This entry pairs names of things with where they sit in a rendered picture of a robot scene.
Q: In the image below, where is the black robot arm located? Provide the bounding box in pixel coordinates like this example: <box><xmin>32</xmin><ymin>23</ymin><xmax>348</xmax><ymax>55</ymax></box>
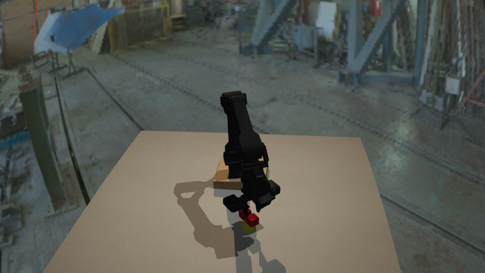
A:
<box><xmin>220</xmin><ymin>90</ymin><xmax>276</xmax><ymax>209</ymax></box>

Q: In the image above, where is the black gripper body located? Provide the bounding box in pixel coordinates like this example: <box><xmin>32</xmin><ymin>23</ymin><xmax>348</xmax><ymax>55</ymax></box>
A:
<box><xmin>223</xmin><ymin>178</ymin><xmax>280</xmax><ymax>213</ymax></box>

